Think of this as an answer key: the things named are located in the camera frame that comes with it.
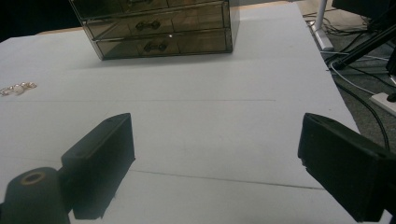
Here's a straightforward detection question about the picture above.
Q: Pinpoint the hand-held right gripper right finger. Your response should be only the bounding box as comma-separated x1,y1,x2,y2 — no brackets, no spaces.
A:
297,112,396,222

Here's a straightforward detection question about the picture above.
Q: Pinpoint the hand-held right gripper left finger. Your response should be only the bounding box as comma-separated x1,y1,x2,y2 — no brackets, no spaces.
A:
61,112,135,220

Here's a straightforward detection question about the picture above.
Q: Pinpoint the gold pearl bracelet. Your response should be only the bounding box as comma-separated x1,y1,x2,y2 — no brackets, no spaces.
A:
0,81,38,97

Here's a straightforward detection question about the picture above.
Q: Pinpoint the smoked acrylic drawer organizer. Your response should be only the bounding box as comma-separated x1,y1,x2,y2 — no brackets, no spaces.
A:
68,0,241,61

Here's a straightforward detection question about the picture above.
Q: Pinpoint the white power strip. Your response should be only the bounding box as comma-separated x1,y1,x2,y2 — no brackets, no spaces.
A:
369,91,396,118

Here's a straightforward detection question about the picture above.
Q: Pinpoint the black metal stand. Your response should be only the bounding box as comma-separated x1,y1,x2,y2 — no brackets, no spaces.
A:
326,22,396,70

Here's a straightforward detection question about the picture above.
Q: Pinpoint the white table mat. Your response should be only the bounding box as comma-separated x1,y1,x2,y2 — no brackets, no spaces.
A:
0,2,393,224

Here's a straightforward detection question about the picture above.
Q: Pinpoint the black floor cable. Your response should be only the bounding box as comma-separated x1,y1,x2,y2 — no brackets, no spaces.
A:
334,82,390,151

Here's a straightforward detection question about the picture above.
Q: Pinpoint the white floor cable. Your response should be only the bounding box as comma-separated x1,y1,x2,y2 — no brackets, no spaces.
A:
320,50,390,96

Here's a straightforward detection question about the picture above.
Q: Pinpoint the white desk frame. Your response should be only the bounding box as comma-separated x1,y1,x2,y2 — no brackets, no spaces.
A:
309,0,334,51

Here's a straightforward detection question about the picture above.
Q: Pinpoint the tangle of black cables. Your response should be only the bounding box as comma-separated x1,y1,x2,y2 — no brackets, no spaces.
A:
303,11,372,35

